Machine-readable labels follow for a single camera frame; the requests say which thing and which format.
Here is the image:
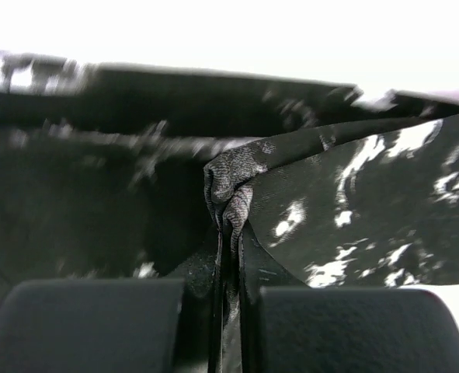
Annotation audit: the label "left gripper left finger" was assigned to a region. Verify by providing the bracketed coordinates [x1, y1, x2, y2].
[0, 279, 184, 372]

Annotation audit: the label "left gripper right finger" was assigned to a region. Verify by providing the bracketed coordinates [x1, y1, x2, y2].
[258, 287, 459, 373]

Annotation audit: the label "black white-splattered trousers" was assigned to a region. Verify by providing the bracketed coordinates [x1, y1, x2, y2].
[0, 51, 459, 372]

